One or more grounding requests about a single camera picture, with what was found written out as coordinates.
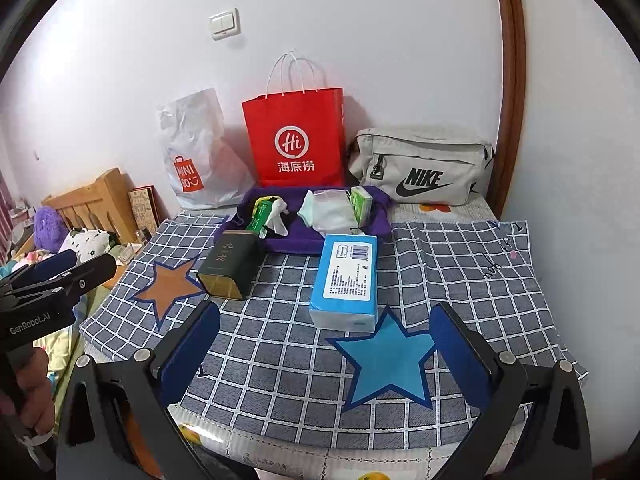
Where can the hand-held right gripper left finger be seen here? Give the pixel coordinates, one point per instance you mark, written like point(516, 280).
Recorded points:
point(192, 350)

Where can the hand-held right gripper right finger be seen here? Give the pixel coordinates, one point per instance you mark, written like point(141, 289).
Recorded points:
point(460, 355)

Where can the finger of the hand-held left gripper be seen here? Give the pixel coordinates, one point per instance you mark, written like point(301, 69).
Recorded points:
point(85, 275)
point(50, 263)

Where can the purple fabric basket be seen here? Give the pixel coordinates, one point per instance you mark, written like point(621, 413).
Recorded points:
point(295, 242)

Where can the green wet wipe packet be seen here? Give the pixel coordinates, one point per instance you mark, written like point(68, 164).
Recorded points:
point(259, 216)

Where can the yellow and black pouch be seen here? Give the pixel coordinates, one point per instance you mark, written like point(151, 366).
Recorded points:
point(270, 200)

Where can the small green tissue packet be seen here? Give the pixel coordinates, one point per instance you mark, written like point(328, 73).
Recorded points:
point(362, 205)

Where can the white face mask packet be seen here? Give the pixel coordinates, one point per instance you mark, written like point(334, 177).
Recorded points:
point(330, 212)

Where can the person's left forearm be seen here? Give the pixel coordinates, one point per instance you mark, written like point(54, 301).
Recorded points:
point(20, 460)

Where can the person's left hand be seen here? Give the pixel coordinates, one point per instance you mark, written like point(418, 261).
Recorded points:
point(37, 390)

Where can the white flowered pillow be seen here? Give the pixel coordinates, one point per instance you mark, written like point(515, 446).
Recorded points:
point(85, 242)

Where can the purple plush toy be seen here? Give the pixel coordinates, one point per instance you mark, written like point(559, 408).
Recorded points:
point(50, 227)

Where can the red checked curtain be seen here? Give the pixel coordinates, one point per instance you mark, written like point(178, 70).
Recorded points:
point(5, 210)

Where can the grey checked star cloth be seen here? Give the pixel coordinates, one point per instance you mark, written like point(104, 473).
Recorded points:
point(475, 280)

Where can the wooden headboard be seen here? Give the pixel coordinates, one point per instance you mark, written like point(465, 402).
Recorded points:
point(100, 200)

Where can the patterned book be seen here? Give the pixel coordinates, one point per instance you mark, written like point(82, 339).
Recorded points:
point(145, 207)

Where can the dark green tin box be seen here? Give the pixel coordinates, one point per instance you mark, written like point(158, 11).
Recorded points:
point(232, 260)

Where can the blue tissue pack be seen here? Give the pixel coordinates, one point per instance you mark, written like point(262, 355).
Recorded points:
point(345, 280)

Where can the fruit printed tablecloth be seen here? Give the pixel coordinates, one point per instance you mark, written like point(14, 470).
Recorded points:
point(300, 460)

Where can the white plastic bag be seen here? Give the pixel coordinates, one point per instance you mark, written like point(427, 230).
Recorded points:
point(200, 140)

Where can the grey waist bag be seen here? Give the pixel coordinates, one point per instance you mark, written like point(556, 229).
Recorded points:
point(425, 160)

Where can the red paper bag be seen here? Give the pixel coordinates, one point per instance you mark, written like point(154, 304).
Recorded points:
point(295, 125)

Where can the brown wooden door frame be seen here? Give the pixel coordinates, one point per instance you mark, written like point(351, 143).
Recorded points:
point(510, 85)

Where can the white light switch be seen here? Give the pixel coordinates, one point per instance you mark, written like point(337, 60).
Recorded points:
point(225, 24)

